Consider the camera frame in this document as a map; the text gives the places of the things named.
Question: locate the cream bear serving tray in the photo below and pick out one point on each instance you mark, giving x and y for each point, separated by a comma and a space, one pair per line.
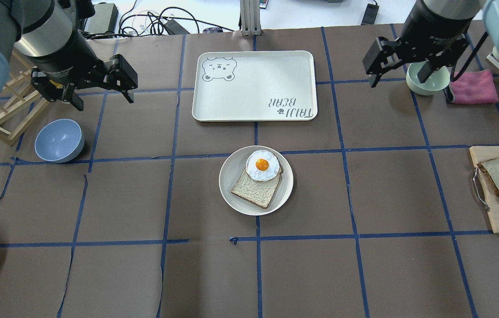
255, 86

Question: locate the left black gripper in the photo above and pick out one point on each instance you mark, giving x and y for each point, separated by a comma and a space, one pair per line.
69, 54

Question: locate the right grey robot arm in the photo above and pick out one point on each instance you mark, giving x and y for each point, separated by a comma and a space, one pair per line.
434, 33

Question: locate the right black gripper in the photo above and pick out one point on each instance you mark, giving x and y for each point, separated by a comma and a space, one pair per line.
436, 23

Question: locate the green bowl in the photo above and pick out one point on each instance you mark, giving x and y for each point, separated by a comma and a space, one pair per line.
435, 83

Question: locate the black electronics box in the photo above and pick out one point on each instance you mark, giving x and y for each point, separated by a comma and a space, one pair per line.
104, 20

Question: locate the bread slice on plate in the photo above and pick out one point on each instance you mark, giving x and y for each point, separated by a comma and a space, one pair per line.
259, 193

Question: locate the black power adapter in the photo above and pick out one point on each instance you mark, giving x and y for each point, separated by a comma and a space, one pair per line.
370, 14

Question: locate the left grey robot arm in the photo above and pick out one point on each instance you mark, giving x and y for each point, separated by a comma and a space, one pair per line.
47, 33

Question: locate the cream round plate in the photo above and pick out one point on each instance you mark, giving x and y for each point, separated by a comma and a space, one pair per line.
233, 167

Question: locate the wooden cup rack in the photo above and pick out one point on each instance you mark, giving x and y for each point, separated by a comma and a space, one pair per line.
20, 96

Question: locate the fried egg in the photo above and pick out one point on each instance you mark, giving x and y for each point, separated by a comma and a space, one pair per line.
262, 166

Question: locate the pink cloth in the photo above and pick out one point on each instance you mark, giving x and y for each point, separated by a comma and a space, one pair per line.
472, 88

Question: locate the blue bowl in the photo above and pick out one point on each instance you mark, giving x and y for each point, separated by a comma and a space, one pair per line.
59, 141

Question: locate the aluminium frame post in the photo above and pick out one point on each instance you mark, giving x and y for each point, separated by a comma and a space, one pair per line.
250, 18

